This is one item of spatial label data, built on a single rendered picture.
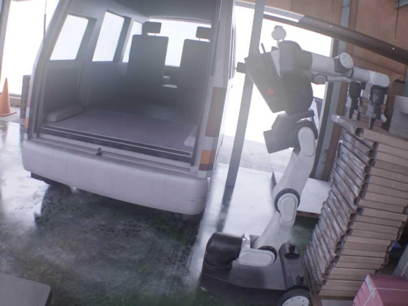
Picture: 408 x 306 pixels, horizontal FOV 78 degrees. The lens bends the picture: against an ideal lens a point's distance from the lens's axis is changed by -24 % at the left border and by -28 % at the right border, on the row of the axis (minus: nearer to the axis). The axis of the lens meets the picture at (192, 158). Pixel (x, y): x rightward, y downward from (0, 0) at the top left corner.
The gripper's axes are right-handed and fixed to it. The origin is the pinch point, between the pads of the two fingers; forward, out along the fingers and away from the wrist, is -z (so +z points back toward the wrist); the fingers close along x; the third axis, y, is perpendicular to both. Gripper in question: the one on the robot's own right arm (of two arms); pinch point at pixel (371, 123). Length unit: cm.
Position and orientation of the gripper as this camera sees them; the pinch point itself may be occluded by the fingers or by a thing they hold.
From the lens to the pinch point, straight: 161.2
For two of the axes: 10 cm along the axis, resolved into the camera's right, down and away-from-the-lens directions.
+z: 1.6, -9.4, -2.9
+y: -9.8, -1.9, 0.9
